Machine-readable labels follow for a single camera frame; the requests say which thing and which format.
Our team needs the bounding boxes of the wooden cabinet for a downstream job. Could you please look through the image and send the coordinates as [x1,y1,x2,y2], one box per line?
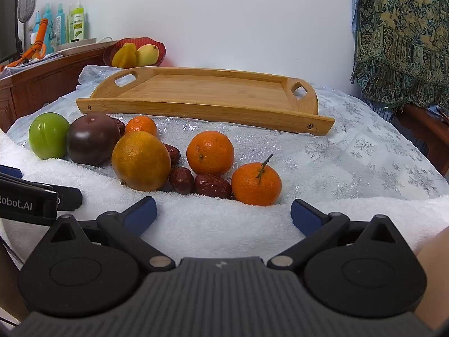
[0,40,120,133]

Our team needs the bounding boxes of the small light blue bottle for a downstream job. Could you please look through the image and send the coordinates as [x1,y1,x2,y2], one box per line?
[32,11,43,44]

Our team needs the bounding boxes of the large yellowish orange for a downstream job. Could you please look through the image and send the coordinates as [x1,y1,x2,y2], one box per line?
[111,131,172,192]

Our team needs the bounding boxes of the green label bottle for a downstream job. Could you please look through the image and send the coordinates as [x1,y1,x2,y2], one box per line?
[71,0,86,43]

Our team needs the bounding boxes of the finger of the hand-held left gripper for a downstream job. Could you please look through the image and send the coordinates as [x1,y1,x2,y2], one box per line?
[0,164,24,180]
[52,187,83,211]

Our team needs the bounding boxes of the green apple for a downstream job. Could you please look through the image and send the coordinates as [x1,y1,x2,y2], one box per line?
[29,112,71,160]

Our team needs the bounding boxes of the person's bare leg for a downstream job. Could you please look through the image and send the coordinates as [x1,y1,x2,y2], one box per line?
[414,225,449,331]

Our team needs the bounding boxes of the red glass bowl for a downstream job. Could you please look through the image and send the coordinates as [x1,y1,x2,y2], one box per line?
[102,38,166,68]

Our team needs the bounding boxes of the white towel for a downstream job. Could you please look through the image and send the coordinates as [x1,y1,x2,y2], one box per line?
[0,128,449,265]

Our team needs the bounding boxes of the electric fly swatter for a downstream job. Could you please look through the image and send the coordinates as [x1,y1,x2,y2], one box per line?
[17,0,38,52]

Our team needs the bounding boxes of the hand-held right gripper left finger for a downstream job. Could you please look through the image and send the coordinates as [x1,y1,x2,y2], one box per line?
[37,197,175,272]

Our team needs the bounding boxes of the mandarin with stem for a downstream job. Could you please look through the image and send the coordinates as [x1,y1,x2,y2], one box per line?
[231,154,283,207]

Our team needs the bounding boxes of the dark wooden chair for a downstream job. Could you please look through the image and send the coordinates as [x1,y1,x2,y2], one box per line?
[396,102,449,177]

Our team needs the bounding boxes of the black monitor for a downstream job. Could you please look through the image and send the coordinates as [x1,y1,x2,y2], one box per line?
[0,0,22,64]

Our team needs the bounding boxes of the stack of papers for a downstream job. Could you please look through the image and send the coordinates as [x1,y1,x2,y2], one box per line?
[14,52,64,69]

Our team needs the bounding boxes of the round orange mandarin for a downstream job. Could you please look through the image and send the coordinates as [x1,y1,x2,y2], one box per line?
[186,131,235,177]

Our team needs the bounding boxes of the teal spray bottle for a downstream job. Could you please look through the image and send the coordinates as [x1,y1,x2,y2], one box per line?
[55,3,67,45]
[43,3,55,55]

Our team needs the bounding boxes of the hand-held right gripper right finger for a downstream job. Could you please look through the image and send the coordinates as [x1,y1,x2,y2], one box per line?
[268,199,411,271]

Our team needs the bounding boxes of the small tangerine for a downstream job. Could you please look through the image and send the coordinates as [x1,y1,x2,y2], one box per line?
[125,116,158,138]

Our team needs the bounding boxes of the orange plastic tool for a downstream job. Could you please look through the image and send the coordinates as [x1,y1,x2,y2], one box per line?
[6,18,49,67]

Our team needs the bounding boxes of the yellow starfruit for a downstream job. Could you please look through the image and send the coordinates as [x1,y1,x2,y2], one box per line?
[111,43,138,69]

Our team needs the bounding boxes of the wooden serving tray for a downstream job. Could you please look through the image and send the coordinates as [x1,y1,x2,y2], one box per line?
[75,66,336,136]

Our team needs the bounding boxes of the green patterned fringed scarf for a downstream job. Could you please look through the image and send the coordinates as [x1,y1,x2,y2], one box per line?
[352,0,449,111]

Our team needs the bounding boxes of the dark purple plum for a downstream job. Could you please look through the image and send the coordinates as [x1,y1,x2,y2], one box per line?
[67,113,122,167]

